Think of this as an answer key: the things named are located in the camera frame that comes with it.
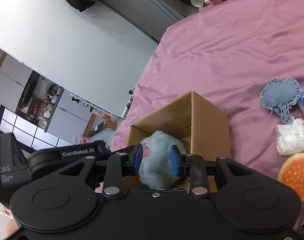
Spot blue fluffy plush toy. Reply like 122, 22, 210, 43
138, 131, 186, 189

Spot person left hand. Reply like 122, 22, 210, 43
6, 219, 19, 237

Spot cardboard box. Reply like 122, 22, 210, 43
122, 90, 232, 195

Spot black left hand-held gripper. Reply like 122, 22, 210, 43
0, 129, 113, 209

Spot white tissue packet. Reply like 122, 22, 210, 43
276, 118, 304, 156

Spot watermelon plush toy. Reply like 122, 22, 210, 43
277, 152, 304, 202

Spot kitchen shelf niche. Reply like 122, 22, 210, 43
15, 70, 64, 132

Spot denim heart pillow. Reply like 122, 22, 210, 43
260, 77, 302, 124

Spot purple bed sheet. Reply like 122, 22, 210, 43
110, 0, 304, 178

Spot grey door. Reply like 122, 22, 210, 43
100, 0, 198, 43

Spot white cylinder can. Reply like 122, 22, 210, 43
190, 0, 205, 8

